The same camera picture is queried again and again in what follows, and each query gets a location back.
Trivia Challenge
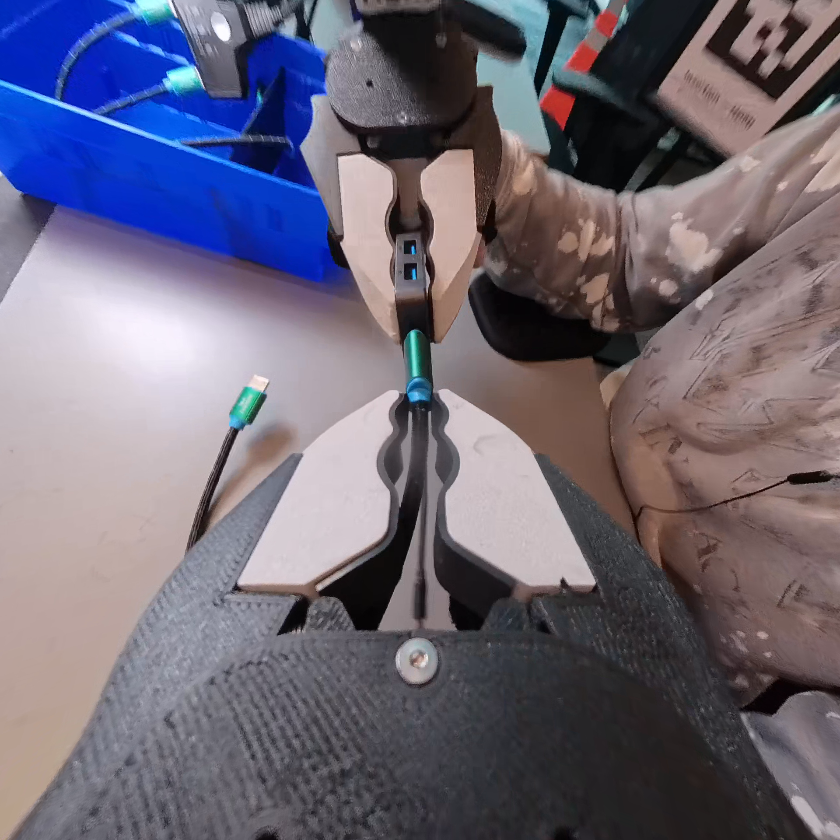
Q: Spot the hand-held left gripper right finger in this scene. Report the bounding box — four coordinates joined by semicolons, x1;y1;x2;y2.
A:
433;389;597;601

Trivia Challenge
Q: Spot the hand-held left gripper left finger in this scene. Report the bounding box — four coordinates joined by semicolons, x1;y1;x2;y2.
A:
236;390;403;598

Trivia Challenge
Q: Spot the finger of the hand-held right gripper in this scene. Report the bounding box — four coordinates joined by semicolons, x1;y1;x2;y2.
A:
336;152;403;345
420;150;479;343

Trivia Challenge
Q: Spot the black usb hub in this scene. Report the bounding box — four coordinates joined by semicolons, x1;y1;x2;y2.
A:
392;230;434;345

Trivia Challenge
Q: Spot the black hdmi switch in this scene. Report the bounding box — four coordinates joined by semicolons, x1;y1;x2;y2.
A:
172;0;253;99

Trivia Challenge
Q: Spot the blue storage bin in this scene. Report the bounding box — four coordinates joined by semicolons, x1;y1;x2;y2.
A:
0;0;349;284

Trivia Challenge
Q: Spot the person's right forearm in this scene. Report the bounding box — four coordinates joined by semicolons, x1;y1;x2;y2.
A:
482;128;756;332

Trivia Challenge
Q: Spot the orange traffic cone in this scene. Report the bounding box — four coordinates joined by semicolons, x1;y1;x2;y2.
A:
539;0;624;132

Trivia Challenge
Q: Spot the framed tag sign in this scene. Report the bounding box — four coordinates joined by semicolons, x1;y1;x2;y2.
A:
646;0;840;158

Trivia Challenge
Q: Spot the black lavalier microphone cable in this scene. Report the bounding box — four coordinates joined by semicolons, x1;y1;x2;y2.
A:
633;469;834;519

